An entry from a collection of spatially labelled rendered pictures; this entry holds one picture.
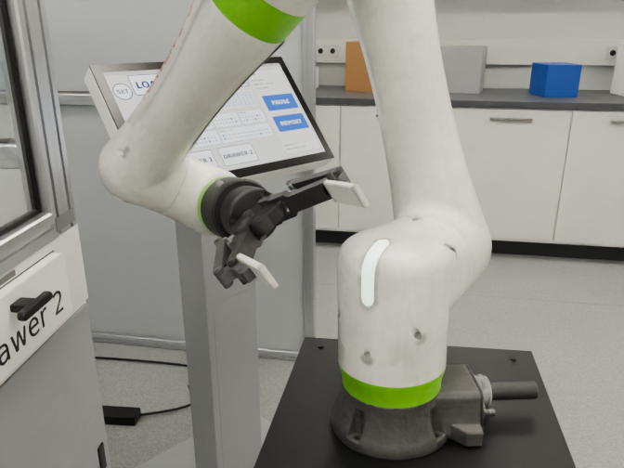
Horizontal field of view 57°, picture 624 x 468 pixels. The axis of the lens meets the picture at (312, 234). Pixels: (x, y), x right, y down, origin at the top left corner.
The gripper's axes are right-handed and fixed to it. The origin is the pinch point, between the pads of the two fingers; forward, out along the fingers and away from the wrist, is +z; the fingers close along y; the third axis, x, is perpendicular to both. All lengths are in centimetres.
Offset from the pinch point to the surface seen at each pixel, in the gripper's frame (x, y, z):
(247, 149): -5, -20, -69
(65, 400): -15, 39, -47
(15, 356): 0.9, 35.9, -33.0
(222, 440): -68, 28, -86
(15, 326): 4.1, 33.3, -33.4
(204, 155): 0, -11, -66
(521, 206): -153, -167, -177
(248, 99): 2, -30, -77
